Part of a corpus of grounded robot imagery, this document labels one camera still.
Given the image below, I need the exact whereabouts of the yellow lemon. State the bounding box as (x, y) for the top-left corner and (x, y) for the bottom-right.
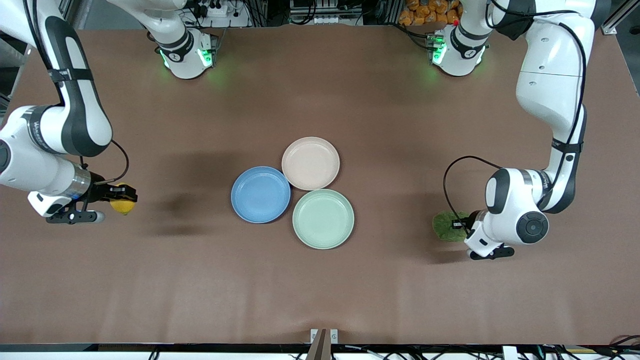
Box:
(110, 184), (137, 216)

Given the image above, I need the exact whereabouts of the green lettuce leaf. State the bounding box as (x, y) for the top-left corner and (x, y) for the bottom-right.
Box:
(432, 210), (474, 244)

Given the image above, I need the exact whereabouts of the blue plate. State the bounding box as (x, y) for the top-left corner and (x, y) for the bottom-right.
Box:
(230, 166), (292, 224)

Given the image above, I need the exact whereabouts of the pale green plate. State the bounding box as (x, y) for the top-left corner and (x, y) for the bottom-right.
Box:
(292, 188), (355, 250)

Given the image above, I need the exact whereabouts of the beige plate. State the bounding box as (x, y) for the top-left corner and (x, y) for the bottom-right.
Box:
(281, 136), (341, 191)

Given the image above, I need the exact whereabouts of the white power strip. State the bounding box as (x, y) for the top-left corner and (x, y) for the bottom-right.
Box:
(192, 0), (251, 28)

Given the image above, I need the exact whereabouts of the bag of orange fruits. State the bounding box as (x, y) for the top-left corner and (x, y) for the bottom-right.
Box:
(398, 0), (462, 27)

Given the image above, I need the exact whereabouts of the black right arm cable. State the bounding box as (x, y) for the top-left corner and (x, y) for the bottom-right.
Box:
(22, 0), (130, 185)

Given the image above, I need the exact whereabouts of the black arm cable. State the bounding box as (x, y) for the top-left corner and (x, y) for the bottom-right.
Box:
(443, 0), (587, 234)
(22, 0), (130, 185)

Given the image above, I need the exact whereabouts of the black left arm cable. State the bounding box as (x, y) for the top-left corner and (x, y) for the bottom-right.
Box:
(443, 0), (587, 234)

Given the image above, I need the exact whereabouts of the metal table edge bracket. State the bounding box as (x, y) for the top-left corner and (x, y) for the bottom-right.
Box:
(310, 328), (339, 346)

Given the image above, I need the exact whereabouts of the brown camera mount strut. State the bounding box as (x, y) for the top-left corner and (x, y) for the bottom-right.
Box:
(306, 328), (332, 360)

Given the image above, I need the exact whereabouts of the aluminium frame profile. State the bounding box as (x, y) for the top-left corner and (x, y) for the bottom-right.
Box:
(595, 0), (640, 31)

